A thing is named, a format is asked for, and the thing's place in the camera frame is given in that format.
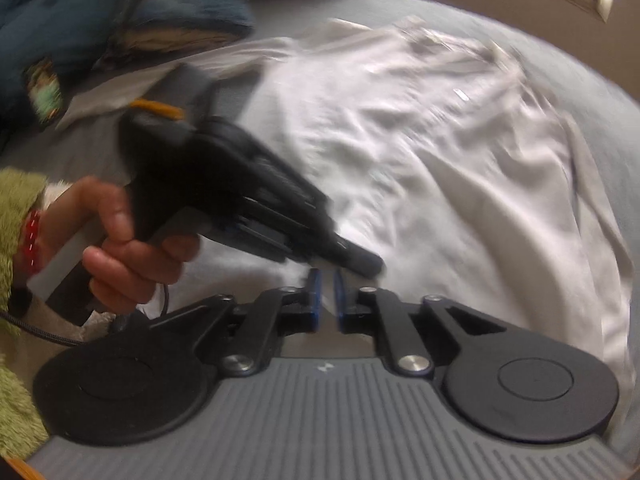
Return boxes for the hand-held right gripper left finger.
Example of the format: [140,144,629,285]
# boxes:
[150,268,321,377]

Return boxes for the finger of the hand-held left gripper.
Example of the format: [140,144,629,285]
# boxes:
[285,227,385,277]

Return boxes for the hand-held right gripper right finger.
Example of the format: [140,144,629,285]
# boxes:
[334,268,506,377]

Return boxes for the white shirt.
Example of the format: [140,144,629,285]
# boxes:
[55,17,636,391]

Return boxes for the person's left hand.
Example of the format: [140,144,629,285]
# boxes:
[40,177,201,313]

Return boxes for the folded blue jeans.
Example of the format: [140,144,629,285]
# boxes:
[112,0,257,43]

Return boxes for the blue pillow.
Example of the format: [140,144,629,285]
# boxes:
[0,0,131,133]

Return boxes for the grey bed blanket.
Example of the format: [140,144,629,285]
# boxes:
[0,0,640,461]

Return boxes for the green fuzzy robe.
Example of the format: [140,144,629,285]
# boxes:
[0,354,49,461]

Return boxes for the red bracelet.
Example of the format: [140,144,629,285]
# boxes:
[22,209,44,275]

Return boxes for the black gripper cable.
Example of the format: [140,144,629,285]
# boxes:
[0,282,171,347]

